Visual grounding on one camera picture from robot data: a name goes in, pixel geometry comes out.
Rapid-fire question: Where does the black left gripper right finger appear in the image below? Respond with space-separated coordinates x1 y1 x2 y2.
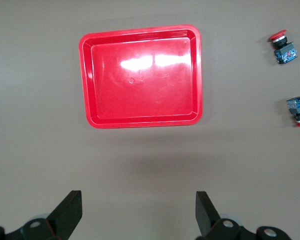
195 191 291 240

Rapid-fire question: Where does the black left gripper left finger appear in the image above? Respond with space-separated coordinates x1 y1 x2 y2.
0 190 83 240

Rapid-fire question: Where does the red push button switch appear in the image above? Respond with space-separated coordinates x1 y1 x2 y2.
285 95 300 128
268 29 298 65

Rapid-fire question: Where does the brown table cover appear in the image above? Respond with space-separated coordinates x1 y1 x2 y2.
0 0 300 240

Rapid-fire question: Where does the red plastic tray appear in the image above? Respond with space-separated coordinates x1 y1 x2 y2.
78 23 204 130

